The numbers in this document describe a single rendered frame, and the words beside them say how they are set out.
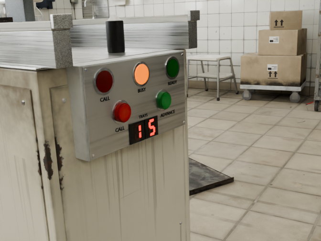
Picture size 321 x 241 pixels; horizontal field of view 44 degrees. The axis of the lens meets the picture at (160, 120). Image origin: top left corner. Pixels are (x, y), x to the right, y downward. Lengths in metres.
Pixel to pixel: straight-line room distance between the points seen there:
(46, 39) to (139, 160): 0.29
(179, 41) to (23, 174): 0.36
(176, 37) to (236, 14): 4.04
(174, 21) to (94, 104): 0.26
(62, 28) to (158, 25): 0.28
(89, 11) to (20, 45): 5.32
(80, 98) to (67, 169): 0.11
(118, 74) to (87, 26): 0.34
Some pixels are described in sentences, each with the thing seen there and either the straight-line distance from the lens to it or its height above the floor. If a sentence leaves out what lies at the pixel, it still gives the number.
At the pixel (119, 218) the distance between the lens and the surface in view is 0.71.
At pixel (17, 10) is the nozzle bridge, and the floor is 0.94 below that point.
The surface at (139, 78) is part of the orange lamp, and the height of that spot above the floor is 0.81.
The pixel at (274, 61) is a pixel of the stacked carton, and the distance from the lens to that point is 4.18.
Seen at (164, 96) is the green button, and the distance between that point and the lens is 0.68.
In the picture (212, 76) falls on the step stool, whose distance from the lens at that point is 4.52.
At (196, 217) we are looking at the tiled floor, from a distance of 1.90.
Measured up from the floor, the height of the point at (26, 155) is 0.71.
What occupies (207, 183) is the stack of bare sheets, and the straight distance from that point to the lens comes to 2.19.
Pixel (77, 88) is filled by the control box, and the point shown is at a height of 0.81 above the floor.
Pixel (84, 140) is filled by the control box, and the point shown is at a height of 0.73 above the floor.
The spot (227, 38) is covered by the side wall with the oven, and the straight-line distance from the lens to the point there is 4.83.
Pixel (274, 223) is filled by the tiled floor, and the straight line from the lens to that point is 1.88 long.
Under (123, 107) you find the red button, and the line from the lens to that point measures 0.61.
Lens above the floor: 0.90
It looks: 15 degrees down
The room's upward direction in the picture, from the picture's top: 2 degrees counter-clockwise
